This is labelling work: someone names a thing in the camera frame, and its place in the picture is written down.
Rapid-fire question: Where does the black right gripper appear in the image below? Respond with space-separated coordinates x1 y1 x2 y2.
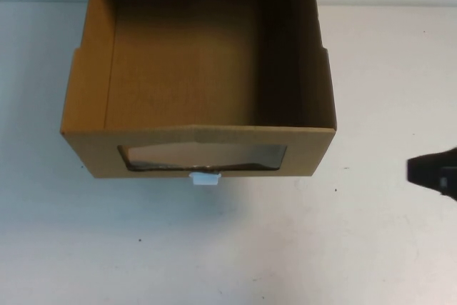
406 145 457 201

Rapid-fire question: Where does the cardboard drawer with large window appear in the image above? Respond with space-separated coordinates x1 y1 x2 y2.
59 0 338 181

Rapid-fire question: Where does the white handle on large-window drawer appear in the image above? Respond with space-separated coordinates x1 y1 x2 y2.
189 172 221 188

